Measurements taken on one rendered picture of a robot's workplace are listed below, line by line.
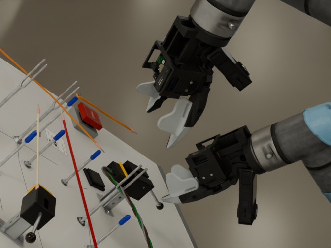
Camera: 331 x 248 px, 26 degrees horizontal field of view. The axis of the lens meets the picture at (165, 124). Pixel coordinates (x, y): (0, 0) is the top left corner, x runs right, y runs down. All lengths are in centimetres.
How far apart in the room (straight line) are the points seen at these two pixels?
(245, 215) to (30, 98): 45
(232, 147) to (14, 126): 37
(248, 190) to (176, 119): 23
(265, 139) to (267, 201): 162
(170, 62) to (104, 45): 258
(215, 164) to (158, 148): 178
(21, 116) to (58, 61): 227
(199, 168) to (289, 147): 17
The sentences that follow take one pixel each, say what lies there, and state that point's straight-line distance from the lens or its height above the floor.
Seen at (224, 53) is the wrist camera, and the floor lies 141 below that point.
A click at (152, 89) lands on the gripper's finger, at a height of 132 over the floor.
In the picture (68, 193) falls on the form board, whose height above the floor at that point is 117.
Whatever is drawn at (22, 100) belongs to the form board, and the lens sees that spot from 133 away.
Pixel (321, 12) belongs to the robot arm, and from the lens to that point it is 104.
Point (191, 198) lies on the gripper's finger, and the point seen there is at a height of 111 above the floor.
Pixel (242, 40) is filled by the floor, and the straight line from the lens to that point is 368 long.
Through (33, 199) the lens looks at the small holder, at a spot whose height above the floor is 136.
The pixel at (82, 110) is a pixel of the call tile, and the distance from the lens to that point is 144.
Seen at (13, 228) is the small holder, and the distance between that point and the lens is 97.
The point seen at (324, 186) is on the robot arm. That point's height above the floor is 116.
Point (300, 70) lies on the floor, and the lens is 351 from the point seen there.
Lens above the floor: 203
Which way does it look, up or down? 40 degrees down
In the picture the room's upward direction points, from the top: straight up
